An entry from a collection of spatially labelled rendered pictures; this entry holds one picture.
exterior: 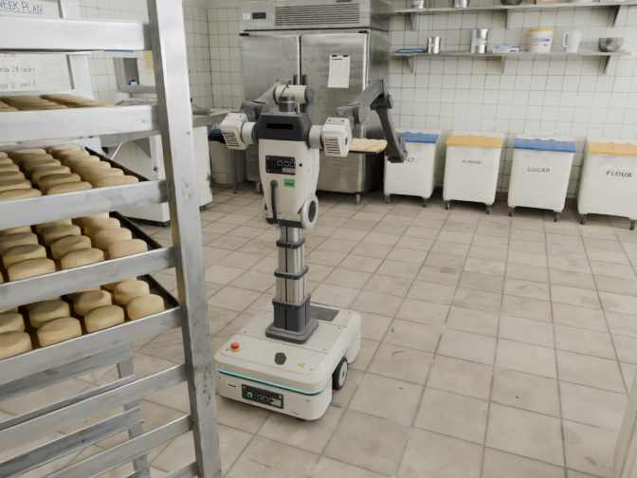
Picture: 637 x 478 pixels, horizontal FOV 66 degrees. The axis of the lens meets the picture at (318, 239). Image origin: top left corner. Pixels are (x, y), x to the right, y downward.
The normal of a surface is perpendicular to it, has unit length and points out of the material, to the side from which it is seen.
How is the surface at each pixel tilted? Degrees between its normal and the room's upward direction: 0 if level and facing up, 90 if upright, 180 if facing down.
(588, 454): 0
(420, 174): 92
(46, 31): 90
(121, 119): 90
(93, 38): 90
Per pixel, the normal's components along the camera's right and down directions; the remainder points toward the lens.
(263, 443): 0.00, -0.94
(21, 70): 0.93, 0.13
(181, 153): 0.61, 0.27
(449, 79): -0.38, 0.32
